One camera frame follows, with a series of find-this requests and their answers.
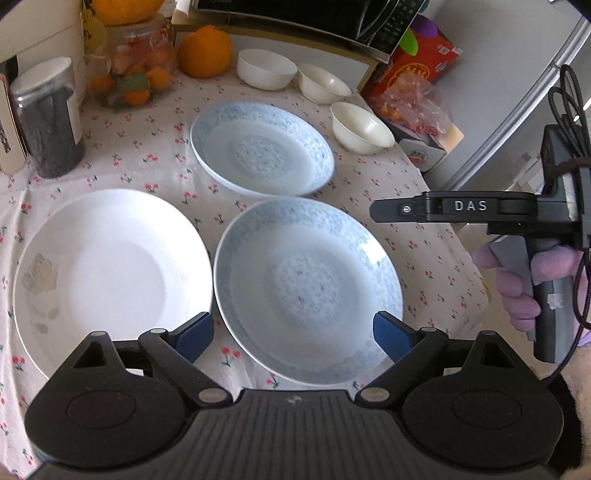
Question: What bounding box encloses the dark filled plastic jar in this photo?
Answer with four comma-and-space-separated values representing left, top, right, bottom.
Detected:
10, 56, 85, 179

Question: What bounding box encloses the plain white plate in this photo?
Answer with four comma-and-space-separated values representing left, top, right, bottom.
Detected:
13, 189, 213, 377

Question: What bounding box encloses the right hand purple glove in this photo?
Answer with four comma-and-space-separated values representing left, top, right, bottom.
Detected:
472, 243, 591, 334

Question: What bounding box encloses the cherry print tablecloth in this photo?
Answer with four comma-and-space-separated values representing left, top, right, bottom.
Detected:
1, 73, 488, 479

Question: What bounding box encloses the white bowl far left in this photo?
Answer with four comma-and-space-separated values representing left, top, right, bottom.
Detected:
236, 48, 297, 91

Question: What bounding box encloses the cream bowl near right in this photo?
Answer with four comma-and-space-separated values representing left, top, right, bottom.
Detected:
331, 102, 396, 155

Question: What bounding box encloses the black microwave oven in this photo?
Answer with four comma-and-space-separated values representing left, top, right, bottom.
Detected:
191, 0, 424, 55

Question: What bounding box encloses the white air fryer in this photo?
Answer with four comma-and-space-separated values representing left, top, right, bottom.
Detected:
1, 1, 85, 175

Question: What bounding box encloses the cream bowl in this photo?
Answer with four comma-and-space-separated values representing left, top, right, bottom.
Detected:
297, 64, 353, 105
331, 102, 396, 155

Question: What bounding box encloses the red cardboard box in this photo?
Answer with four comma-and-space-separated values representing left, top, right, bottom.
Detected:
361, 15, 463, 99

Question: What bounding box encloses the orange on table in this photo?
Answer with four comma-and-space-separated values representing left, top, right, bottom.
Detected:
176, 25, 232, 79

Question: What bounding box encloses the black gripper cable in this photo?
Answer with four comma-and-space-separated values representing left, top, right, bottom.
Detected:
548, 64, 591, 388

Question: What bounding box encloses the blue patterned plate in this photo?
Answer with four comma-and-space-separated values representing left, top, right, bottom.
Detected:
189, 101, 335, 199
213, 198, 404, 386

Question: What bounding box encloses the plastic bag of snacks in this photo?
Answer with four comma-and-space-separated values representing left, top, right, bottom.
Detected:
369, 72, 452, 136

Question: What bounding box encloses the orange on jar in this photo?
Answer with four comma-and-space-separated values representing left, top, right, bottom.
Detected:
90, 0, 164, 27

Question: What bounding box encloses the cream bowl middle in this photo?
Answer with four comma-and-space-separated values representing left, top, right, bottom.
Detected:
297, 64, 353, 105

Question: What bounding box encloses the glass jar of small oranges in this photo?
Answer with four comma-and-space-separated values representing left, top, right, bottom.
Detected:
85, 13, 176, 111

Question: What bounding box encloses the white printed box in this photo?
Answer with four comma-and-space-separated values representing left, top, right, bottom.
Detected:
392, 124, 464, 173

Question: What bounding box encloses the silver refrigerator door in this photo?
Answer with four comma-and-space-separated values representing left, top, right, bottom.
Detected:
425, 1, 590, 190

